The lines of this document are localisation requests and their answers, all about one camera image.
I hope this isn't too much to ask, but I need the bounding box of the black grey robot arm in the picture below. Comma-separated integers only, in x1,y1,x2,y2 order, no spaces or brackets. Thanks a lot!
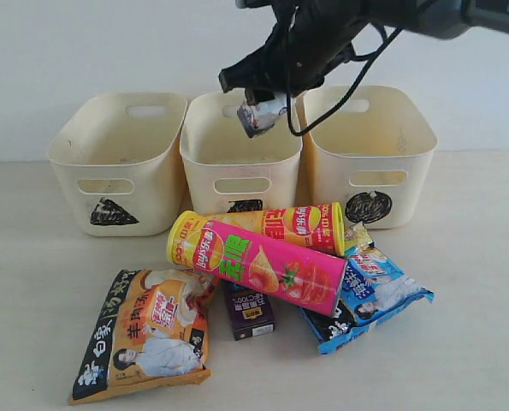
218,0,509,102

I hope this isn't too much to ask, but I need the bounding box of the yellow chips can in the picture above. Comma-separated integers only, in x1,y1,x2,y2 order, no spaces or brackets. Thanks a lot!
207,202,346,257

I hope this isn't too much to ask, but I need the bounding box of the pink chips can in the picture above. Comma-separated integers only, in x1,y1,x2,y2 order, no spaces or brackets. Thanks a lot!
166,211,346,317

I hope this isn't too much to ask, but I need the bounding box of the blue noodle bag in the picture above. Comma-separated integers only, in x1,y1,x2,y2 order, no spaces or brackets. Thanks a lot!
301,223,434,354

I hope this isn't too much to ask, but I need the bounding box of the white milk carton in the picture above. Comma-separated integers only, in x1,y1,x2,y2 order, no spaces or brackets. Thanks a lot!
236,93,287,139

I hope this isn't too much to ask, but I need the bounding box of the orange noodle bag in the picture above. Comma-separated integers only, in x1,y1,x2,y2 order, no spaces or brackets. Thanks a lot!
68,269,219,405

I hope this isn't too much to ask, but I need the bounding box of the purple juice carton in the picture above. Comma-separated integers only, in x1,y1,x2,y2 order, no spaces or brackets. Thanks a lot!
222,280,275,341

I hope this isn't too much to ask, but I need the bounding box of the cream bin triangle mark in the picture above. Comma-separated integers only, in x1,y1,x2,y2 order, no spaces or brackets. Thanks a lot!
47,92,188,236

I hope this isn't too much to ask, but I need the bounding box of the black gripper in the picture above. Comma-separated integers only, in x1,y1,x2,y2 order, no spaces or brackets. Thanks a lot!
218,12,365,105

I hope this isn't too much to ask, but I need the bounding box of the cream bin circle mark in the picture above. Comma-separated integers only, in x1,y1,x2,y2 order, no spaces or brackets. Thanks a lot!
303,86,437,229

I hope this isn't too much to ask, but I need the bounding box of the cream bin square mark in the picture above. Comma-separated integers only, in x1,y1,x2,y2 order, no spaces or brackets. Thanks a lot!
180,90,303,215

